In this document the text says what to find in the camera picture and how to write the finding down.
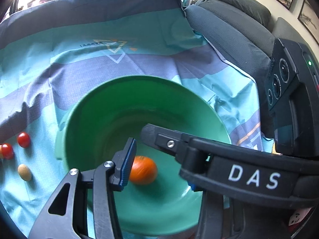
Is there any orange mandarin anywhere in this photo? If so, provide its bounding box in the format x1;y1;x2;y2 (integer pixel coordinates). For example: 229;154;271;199
0;145;4;159
129;155;158;185

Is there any red tomato end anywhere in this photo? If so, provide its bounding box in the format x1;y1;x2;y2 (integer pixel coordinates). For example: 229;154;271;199
17;132;31;148

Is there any green plastic bowl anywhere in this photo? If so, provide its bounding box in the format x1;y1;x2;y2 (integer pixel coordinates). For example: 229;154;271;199
55;75;230;236

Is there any tan round fruit front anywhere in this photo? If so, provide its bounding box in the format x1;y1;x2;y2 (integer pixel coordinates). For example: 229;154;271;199
17;164;32;182

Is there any red tomato in row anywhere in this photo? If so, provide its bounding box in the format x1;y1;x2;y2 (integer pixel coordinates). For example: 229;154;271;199
2;143;14;160

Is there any orange mandarin in row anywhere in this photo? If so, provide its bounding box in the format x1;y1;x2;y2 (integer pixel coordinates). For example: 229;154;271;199
0;145;4;159

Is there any grey armchair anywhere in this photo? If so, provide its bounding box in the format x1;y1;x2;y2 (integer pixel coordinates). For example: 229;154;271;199
184;0;319;63

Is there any blue striped tablecloth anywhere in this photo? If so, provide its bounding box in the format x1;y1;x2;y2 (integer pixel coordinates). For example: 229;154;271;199
1;0;273;236

